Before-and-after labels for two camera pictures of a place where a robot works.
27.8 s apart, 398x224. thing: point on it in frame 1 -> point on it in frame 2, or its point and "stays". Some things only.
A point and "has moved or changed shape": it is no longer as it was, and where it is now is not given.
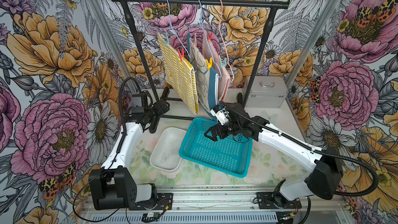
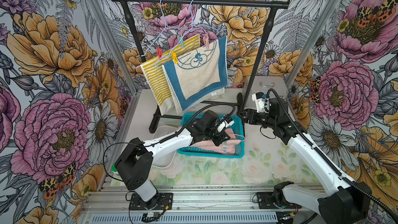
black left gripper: (160, 111) -> (221, 138)
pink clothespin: (194, 41) -> (206, 39)
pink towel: (213, 52) -> (227, 147)
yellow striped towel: (179, 75) -> (154, 73)
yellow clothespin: (209, 64) -> (174, 56)
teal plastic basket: (226, 155) has moved or changed shape
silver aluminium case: (266, 91) stays
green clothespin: (166, 41) -> (182, 41)
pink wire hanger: (223, 41) has moved or changed shape
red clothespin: (181, 55) -> (159, 53)
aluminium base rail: (230, 205) stays
